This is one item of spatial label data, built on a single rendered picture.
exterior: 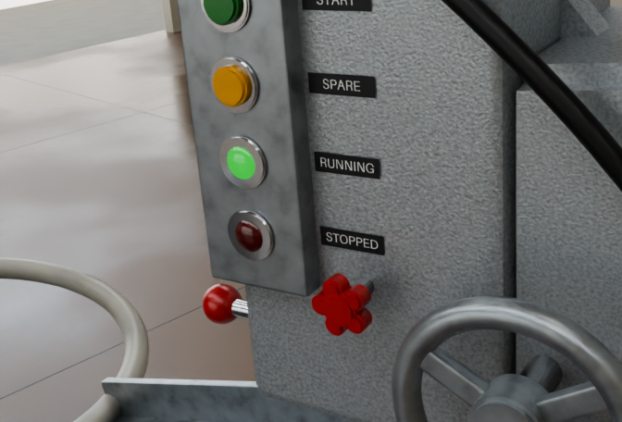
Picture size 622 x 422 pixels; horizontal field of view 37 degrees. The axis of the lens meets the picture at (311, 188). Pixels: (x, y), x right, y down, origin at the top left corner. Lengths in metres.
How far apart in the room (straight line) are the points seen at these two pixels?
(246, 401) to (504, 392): 0.47
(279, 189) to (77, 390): 2.42
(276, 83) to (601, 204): 0.20
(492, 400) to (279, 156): 0.19
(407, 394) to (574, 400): 0.10
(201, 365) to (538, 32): 2.50
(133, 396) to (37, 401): 1.91
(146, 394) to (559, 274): 0.61
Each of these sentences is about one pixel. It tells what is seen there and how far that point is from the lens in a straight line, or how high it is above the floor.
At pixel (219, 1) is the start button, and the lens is 0.57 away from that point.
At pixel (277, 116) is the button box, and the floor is 1.35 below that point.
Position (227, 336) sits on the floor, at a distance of 3.12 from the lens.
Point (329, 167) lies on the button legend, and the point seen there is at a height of 1.31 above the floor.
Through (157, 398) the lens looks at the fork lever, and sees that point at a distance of 1.05.
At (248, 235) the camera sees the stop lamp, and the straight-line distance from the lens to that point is 0.61.
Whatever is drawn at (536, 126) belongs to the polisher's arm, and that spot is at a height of 1.35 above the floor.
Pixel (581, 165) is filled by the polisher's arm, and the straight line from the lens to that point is 0.53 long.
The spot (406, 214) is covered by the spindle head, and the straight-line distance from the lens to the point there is 0.57.
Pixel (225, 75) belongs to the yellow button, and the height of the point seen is 1.37.
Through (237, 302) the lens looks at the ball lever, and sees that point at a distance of 0.73.
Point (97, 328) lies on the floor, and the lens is 3.30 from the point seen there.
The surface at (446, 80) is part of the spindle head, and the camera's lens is 0.53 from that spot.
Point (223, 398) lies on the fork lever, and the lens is 0.98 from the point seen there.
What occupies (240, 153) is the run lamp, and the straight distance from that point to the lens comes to 0.59.
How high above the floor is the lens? 1.50
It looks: 20 degrees down
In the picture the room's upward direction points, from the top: 5 degrees counter-clockwise
